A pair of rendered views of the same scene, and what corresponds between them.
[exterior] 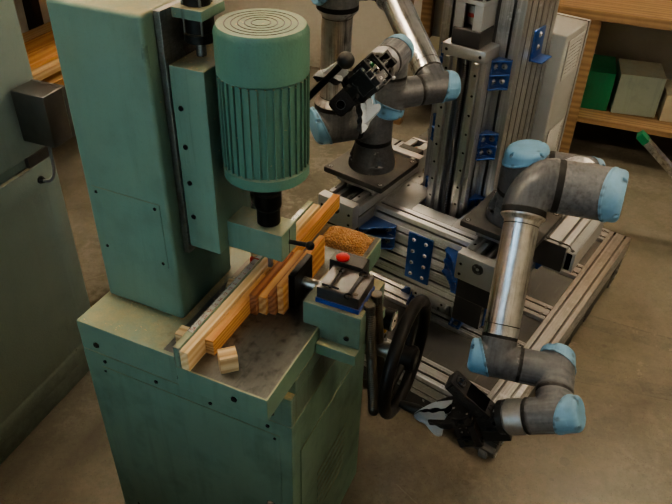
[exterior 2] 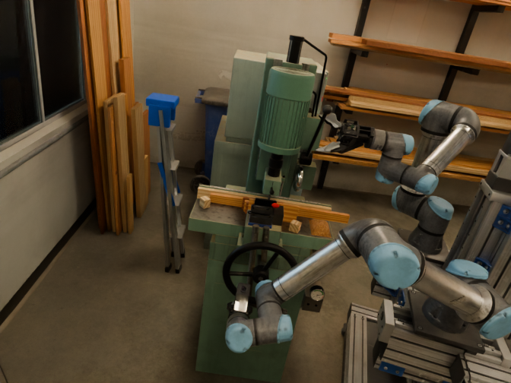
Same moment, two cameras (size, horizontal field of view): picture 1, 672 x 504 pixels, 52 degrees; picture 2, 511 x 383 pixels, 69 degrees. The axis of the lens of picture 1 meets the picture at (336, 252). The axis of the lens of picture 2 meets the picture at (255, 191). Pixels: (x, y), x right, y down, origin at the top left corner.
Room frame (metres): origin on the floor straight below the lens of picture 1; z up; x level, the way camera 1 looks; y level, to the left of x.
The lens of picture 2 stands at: (0.56, -1.16, 1.70)
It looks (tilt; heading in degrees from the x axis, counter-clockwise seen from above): 26 degrees down; 65
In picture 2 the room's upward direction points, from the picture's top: 10 degrees clockwise
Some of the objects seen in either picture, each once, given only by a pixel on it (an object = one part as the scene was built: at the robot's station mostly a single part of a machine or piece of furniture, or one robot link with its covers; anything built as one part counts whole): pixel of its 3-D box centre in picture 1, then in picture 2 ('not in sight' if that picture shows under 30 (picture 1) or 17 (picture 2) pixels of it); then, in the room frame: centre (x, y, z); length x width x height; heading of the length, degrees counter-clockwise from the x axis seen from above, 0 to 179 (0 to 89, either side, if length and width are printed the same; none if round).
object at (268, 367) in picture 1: (309, 310); (261, 227); (1.18, 0.06, 0.87); 0.61 x 0.30 x 0.06; 157
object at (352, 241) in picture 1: (345, 236); (320, 226); (1.41, -0.02, 0.91); 0.12 x 0.09 x 0.03; 67
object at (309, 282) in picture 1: (312, 284); (264, 212); (1.17, 0.05, 0.95); 0.09 x 0.07 x 0.09; 157
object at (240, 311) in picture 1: (281, 263); (279, 207); (1.28, 0.13, 0.92); 0.62 x 0.02 x 0.04; 157
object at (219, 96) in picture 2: not in sight; (226, 143); (1.68, 2.11, 0.48); 0.64 x 0.54 x 0.97; 162
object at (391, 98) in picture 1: (396, 94); (391, 169); (1.58, -0.14, 1.23); 0.11 x 0.08 x 0.11; 112
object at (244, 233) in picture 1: (262, 235); (271, 182); (1.25, 0.17, 1.03); 0.14 x 0.07 x 0.09; 67
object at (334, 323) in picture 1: (344, 306); (261, 229); (1.14, -0.02, 0.92); 0.15 x 0.13 x 0.09; 157
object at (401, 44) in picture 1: (393, 55); (396, 144); (1.58, -0.12, 1.32); 0.11 x 0.08 x 0.09; 157
